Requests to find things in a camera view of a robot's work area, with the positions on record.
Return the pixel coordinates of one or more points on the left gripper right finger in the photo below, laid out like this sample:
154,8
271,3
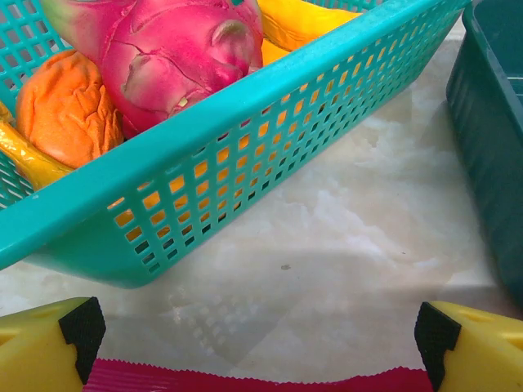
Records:
482,355

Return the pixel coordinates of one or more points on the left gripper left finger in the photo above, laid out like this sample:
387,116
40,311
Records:
32,351

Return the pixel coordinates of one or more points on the pink candy bag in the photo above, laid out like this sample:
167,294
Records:
204,379

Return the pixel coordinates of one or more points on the yellow fruit toy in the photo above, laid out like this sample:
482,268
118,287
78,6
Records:
37,163

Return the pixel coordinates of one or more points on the dark teal plastic bin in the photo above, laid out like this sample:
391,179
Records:
490,143

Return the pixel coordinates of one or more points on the orange fruit toy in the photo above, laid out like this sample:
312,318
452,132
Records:
65,110

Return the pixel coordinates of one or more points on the teal plastic mesh basket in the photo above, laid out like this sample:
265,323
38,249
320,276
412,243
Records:
245,106

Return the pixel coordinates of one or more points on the pink dragon fruit toy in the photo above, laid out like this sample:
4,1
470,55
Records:
175,53

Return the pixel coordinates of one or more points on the yellow banana toy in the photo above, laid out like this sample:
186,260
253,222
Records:
302,24
271,53

